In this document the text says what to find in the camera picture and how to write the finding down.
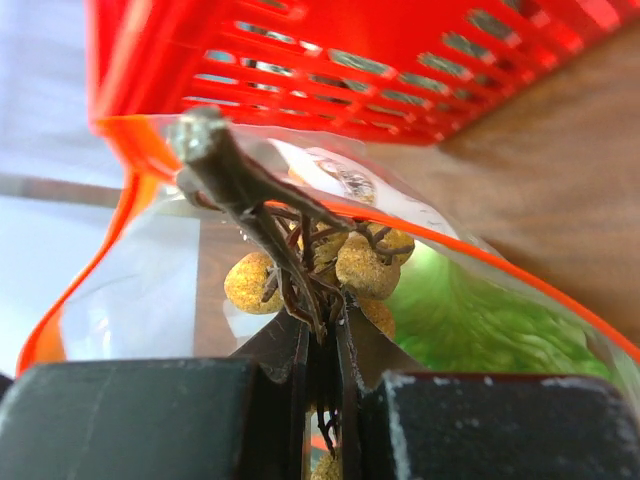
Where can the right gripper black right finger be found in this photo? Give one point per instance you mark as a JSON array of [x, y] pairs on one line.
[[401, 421]]

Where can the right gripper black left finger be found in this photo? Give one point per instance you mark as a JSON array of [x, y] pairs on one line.
[[239, 417]]

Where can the toy napa cabbage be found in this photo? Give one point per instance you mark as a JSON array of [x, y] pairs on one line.
[[451, 320]]

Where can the toy longan bunch brown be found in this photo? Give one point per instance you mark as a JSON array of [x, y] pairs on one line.
[[327, 371]]

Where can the zip bag red zipper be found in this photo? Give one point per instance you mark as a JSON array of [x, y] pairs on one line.
[[138, 298]]

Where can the red plastic shopping basket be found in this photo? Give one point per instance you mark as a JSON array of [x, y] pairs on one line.
[[409, 72]]

